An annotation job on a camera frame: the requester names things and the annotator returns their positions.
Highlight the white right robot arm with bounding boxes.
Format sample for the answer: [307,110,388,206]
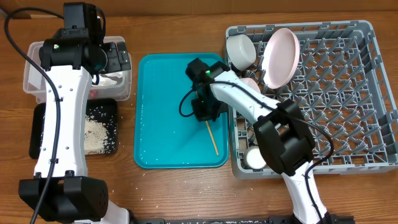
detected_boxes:
[185,58,331,223]

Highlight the wooden chopstick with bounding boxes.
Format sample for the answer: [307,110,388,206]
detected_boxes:
[206,121,219,156]

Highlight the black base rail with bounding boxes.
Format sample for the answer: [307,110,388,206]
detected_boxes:
[130,214,355,224]

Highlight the clear plastic waste bin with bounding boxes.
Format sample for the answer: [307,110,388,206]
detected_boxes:
[22,35,132,104]

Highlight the grey dishwasher rack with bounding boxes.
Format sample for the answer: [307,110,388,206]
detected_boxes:
[243,21,397,175]

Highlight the small pink plate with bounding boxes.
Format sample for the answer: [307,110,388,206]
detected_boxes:
[241,78,261,93]

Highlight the white tissue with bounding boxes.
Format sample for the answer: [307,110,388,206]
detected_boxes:
[92,72,124,86]

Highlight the large pink plate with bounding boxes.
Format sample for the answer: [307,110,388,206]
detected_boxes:
[261,28,300,89]

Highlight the white cup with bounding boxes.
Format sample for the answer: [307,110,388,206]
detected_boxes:
[243,146,267,170]

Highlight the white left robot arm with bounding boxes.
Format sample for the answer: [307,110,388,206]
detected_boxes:
[19,2,134,223]

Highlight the black waste tray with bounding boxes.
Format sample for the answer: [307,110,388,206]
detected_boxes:
[29,98,118,159]

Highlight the red snack wrapper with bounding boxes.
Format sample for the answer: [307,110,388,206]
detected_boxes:
[89,90,97,98]

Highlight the grey bowl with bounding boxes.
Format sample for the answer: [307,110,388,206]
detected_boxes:
[226,34,257,72]

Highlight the teal serving tray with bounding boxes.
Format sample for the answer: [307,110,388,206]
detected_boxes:
[134,53,229,169]

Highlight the cooked rice pile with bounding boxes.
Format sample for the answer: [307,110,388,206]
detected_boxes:
[84,106,118,155]

